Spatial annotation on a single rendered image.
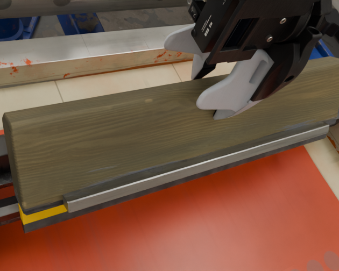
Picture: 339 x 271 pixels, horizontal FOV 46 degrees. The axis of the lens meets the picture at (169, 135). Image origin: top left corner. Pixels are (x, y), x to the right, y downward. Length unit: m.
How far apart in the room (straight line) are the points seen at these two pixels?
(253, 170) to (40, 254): 0.27
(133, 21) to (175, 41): 1.75
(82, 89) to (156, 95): 0.19
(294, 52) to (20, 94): 0.31
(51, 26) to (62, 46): 1.46
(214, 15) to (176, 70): 0.32
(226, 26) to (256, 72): 0.08
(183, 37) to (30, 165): 0.15
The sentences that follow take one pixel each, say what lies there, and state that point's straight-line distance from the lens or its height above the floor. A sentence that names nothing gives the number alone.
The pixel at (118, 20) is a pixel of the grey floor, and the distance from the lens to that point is 2.07.
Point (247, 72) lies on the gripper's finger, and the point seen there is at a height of 1.15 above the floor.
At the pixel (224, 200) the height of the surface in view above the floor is 0.96.
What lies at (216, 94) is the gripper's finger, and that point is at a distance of 0.30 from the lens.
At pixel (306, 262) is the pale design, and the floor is 0.96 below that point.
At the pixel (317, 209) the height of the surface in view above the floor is 0.96.
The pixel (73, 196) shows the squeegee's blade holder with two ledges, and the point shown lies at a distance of 0.32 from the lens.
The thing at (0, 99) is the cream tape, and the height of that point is 0.96.
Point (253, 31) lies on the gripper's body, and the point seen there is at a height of 1.20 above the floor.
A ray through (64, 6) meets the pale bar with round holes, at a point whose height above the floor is 1.00.
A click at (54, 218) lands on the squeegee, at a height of 1.02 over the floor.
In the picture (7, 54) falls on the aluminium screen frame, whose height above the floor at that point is 0.99.
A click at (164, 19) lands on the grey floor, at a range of 2.17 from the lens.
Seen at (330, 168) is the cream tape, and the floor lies 0.96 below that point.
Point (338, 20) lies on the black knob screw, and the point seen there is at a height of 1.06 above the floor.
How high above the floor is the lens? 1.35
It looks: 52 degrees down
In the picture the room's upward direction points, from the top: 31 degrees clockwise
